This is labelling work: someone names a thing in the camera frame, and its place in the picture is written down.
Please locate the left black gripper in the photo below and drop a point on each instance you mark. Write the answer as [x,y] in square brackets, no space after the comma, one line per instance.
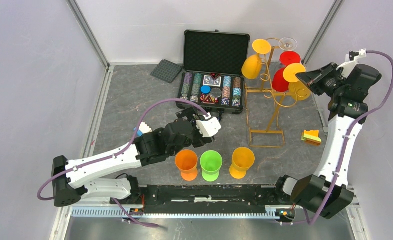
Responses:
[191,115]

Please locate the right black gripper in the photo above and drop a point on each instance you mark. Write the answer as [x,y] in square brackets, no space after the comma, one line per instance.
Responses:
[317,77]

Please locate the yellow wine glass back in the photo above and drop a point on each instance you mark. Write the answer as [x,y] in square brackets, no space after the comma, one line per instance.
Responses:
[296,87]

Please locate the yellow wine glass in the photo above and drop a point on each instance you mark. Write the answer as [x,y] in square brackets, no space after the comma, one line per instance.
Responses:
[296,87]
[253,65]
[243,159]

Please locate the clear wine glass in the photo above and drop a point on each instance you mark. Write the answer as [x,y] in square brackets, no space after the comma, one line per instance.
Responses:
[288,44]

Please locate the orange plastic wine glass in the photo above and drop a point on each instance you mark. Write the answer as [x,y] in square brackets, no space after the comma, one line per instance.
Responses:
[187,162]

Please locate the green plastic wine glass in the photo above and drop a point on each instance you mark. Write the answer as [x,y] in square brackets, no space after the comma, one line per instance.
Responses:
[211,162]

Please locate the gold wine glass rack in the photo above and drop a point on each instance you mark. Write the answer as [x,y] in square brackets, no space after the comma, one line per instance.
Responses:
[275,88]

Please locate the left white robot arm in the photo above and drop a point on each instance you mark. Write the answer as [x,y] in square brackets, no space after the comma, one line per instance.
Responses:
[79,179]

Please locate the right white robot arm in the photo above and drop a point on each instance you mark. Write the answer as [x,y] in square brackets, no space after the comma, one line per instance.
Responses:
[325,192]

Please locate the red triangle all-in marker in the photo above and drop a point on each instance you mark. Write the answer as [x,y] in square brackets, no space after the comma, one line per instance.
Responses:
[209,99]

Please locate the blue round chip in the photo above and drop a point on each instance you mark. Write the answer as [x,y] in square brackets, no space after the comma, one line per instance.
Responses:
[205,89]

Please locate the grey dealer button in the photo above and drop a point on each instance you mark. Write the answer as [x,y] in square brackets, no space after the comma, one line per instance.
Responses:
[216,92]

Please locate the playing card deck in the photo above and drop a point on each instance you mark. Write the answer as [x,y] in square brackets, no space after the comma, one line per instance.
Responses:
[208,80]

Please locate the blue white toy brick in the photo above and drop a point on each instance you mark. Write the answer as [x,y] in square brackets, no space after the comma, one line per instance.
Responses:
[143,129]

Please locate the dark grey foam pad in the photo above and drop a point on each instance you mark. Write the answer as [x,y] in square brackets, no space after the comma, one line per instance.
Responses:
[166,71]

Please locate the orange green toy brick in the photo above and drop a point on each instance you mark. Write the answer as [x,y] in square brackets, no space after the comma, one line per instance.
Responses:
[311,137]

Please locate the black poker chip case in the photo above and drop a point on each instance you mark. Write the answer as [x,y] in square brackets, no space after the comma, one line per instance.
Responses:
[216,54]

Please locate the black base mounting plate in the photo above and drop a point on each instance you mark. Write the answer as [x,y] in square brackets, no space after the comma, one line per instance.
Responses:
[207,199]

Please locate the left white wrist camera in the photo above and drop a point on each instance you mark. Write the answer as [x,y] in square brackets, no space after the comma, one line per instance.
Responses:
[208,126]

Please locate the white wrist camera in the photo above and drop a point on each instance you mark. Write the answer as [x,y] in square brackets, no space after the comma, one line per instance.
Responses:
[351,60]
[208,126]

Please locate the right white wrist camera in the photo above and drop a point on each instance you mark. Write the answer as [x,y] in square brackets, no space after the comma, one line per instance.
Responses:
[351,60]

